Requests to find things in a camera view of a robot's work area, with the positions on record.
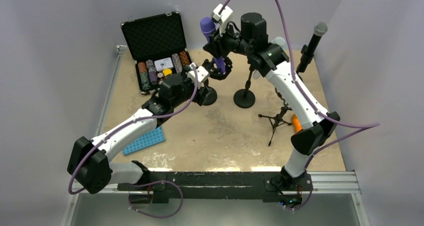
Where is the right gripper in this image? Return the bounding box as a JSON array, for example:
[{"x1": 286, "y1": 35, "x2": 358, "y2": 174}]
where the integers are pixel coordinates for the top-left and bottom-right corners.
[{"x1": 203, "y1": 20, "x2": 252, "y2": 59}]

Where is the purple microphone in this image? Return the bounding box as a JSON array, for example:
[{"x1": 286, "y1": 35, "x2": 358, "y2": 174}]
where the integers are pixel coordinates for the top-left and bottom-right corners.
[{"x1": 199, "y1": 17, "x2": 226, "y2": 75}]

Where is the black shock mount round stand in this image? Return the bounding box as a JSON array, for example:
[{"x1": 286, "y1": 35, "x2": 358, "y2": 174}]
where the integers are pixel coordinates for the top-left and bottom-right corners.
[{"x1": 202, "y1": 57, "x2": 233, "y2": 104}]

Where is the black tripod shock mount stand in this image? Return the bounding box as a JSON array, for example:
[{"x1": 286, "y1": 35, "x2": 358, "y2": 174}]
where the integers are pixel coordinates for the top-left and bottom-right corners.
[{"x1": 258, "y1": 88, "x2": 293, "y2": 147}]

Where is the orange microphone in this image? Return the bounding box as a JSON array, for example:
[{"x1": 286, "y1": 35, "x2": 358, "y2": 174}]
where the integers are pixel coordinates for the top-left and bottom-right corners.
[{"x1": 291, "y1": 114, "x2": 303, "y2": 133}]

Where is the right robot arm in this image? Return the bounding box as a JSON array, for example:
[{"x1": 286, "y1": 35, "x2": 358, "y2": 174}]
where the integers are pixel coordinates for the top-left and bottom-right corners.
[{"x1": 199, "y1": 12, "x2": 340, "y2": 190}]

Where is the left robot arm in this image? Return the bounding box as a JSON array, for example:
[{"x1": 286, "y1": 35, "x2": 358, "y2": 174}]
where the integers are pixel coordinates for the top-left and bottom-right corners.
[{"x1": 67, "y1": 67, "x2": 210, "y2": 195}]

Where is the black clip round base stand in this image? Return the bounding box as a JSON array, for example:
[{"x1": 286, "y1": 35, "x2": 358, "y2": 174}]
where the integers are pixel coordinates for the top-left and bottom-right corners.
[{"x1": 233, "y1": 59, "x2": 256, "y2": 109}]

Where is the white microphone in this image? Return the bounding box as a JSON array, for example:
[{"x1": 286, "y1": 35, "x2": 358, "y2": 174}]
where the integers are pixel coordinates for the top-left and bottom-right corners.
[{"x1": 250, "y1": 36, "x2": 290, "y2": 80}]

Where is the black silver-head microphone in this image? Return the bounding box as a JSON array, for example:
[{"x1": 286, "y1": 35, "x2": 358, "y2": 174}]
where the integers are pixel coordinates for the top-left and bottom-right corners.
[{"x1": 302, "y1": 21, "x2": 328, "y2": 57}]

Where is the yellow chip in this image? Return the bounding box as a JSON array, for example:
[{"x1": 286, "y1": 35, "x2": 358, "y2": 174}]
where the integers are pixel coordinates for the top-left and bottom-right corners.
[{"x1": 162, "y1": 68, "x2": 173, "y2": 77}]

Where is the white card box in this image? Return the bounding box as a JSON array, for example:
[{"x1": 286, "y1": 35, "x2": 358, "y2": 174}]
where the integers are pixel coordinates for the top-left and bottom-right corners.
[{"x1": 154, "y1": 57, "x2": 174, "y2": 71}]

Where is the black poker chip case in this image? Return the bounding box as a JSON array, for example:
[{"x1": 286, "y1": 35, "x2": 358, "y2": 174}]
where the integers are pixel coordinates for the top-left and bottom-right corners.
[{"x1": 120, "y1": 11, "x2": 192, "y2": 95}]

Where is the blue building baseplate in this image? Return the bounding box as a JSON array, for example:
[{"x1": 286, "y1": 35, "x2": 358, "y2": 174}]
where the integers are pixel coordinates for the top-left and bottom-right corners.
[{"x1": 122, "y1": 126, "x2": 166, "y2": 156}]

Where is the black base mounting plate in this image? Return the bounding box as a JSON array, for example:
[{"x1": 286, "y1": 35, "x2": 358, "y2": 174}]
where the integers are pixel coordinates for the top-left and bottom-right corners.
[{"x1": 118, "y1": 171, "x2": 305, "y2": 204}]

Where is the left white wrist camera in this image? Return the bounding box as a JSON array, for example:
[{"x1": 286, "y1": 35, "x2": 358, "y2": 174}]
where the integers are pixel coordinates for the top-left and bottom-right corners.
[{"x1": 186, "y1": 63, "x2": 210, "y2": 85}]

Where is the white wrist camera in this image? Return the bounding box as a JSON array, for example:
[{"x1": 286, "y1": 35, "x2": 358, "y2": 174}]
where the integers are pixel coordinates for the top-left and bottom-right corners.
[
  {"x1": 186, "y1": 63, "x2": 210, "y2": 85},
  {"x1": 211, "y1": 3, "x2": 233, "y2": 34}
]

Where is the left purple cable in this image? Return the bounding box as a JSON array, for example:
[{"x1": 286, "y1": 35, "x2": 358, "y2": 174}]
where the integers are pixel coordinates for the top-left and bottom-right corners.
[{"x1": 67, "y1": 63, "x2": 200, "y2": 196}]

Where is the purple cable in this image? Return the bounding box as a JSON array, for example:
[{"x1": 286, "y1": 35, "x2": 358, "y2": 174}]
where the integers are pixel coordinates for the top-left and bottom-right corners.
[
  {"x1": 67, "y1": 63, "x2": 200, "y2": 196},
  {"x1": 218, "y1": 0, "x2": 381, "y2": 159}
]

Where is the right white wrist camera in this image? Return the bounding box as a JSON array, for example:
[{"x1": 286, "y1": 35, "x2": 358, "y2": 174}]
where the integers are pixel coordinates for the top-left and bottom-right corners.
[{"x1": 211, "y1": 3, "x2": 233, "y2": 34}]

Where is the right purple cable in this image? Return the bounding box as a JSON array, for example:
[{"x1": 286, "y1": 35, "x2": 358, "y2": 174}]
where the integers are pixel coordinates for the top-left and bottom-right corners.
[{"x1": 218, "y1": 0, "x2": 381, "y2": 159}]

